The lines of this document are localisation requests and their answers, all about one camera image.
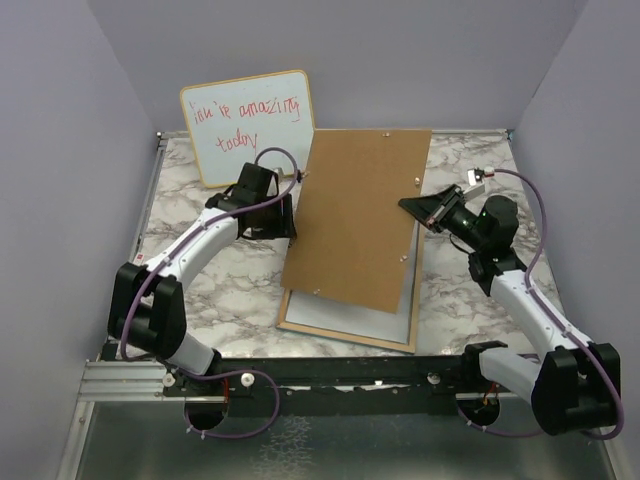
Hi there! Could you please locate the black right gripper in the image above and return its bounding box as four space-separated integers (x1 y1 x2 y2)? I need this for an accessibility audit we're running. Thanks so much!
400 183 488 251

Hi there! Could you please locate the brown frame backing board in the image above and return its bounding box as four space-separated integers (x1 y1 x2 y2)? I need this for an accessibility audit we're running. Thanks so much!
281 129 432 313

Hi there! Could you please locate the colourful balloon photo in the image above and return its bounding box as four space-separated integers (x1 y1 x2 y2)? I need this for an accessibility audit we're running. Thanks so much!
284 219 420 346

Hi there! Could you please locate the wooden picture frame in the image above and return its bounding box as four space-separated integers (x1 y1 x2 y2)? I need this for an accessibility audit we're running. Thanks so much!
275 219 425 355

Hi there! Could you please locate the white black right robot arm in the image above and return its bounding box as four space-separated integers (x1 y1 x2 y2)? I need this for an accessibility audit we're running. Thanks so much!
398 185 624 435

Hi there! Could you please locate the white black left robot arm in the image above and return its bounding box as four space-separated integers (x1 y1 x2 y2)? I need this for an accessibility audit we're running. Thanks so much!
107 163 296 395

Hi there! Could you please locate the yellow framed whiteboard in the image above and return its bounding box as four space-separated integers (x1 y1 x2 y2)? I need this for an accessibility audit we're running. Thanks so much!
180 70 315 188

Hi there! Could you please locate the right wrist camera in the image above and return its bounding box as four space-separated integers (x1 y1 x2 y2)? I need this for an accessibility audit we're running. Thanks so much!
463 167 495 201

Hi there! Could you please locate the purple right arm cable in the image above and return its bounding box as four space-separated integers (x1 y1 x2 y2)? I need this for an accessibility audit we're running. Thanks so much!
462 168 626 441

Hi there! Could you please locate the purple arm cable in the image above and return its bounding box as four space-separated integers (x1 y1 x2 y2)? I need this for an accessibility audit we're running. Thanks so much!
462 168 626 441
119 147 280 441

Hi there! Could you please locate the aluminium table edge rail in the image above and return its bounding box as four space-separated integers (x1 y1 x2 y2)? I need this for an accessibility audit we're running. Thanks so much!
107 130 169 346

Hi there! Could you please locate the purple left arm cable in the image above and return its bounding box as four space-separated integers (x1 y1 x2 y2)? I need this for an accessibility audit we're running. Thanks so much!
119 147 280 441

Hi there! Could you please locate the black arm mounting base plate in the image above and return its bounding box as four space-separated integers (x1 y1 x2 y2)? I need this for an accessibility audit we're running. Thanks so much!
163 355 490 417

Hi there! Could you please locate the front aluminium rail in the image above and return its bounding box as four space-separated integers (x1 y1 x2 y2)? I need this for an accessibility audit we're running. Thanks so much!
77 355 611 402

